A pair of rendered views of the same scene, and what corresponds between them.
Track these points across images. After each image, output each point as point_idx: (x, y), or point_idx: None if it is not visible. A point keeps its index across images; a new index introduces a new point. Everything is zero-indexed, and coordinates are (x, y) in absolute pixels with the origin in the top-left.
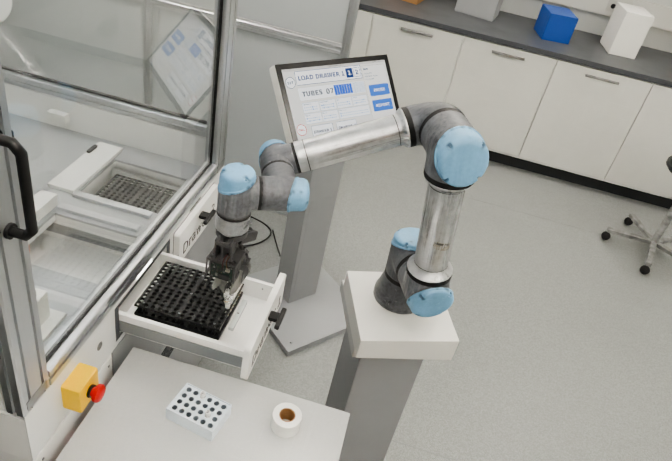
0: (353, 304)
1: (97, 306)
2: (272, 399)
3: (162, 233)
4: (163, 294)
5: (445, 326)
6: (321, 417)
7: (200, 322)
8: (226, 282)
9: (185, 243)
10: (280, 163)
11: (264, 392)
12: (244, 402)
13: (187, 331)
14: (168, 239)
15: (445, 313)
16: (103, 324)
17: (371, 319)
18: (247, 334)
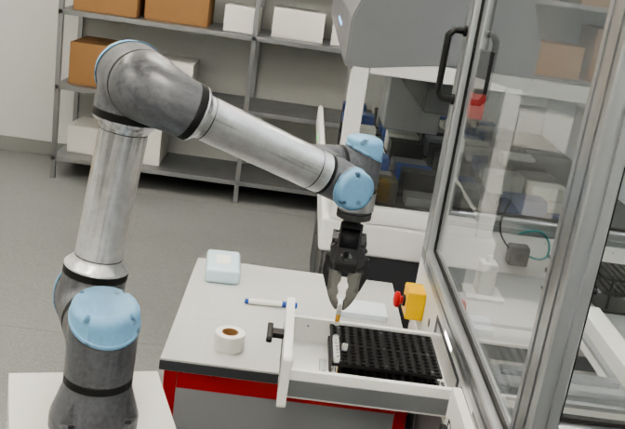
0: (169, 408)
1: (441, 279)
2: (247, 362)
3: (458, 341)
4: (411, 345)
5: (23, 387)
6: (192, 353)
7: (352, 328)
8: (344, 300)
9: (449, 425)
10: (333, 154)
11: (259, 366)
12: (275, 358)
13: (360, 324)
14: (458, 375)
15: (15, 403)
16: (433, 306)
17: (141, 392)
18: (300, 361)
